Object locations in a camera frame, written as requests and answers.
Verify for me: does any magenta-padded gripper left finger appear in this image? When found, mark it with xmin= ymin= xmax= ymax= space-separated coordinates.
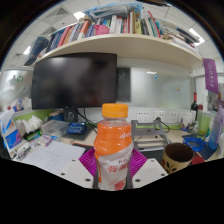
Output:
xmin=59 ymin=147 xmax=100 ymax=190

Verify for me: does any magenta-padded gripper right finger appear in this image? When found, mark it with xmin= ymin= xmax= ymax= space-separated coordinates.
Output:
xmin=128 ymin=147 xmax=169 ymax=190

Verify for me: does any orange drink bottle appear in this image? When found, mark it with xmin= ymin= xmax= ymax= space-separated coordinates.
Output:
xmin=93 ymin=102 xmax=135 ymax=192

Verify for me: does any translucent blue water bottle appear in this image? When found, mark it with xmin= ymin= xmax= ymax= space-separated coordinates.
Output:
xmin=207 ymin=105 xmax=224 ymax=152

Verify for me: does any white paper sheet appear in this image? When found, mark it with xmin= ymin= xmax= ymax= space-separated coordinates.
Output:
xmin=21 ymin=139 xmax=87 ymax=176

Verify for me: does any dark mug with floral print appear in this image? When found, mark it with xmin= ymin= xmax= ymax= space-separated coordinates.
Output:
xmin=161 ymin=142 xmax=195 ymax=175

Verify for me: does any grey metal laptop stand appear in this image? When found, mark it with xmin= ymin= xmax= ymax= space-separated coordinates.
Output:
xmin=130 ymin=118 xmax=172 ymax=153

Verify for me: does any small blue box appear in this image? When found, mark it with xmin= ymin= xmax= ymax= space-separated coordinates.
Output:
xmin=66 ymin=121 xmax=88 ymax=136

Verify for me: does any clear plastic container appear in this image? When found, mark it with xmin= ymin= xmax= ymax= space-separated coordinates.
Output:
xmin=40 ymin=119 xmax=70 ymax=141

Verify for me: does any flat round red coaster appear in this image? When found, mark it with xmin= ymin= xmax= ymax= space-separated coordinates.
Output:
xmin=191 ymin=154 xmax=206 ymax=166

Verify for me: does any blue and white carton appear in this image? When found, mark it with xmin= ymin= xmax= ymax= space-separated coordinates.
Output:
xmin=0 ymin=109 xmax=25 ymax=153

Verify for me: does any dark wine bottle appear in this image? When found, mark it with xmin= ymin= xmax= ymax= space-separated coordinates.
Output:
xmin=190 ymin=91 xmax=200 ymax=122

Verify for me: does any black computer monitor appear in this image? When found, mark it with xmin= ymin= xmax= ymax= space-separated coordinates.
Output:
xmin=30 ymin=51 xmax=119 ymax=123

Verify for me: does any purple hanging banner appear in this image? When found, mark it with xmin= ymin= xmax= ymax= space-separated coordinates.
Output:
xmin=202 ymin=57 xmax=220 ymax=95

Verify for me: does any white shelf with books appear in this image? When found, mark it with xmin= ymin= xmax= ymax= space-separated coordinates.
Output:
xmin=23 ymin=2 xmax=205 ymax=72

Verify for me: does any coiled blue cable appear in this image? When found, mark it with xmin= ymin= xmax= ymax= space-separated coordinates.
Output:
xmin=182 ymin=135 xmax=205 ymax=153

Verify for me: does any white wall power socket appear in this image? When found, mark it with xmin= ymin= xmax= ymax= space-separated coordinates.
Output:
xmin=167 ymin=110 xmax=180 ymax=124
xmin=135 ymin=109 xmax=151 ymax=124
xmin=152 ymin=110 xmax=167 ymax=123

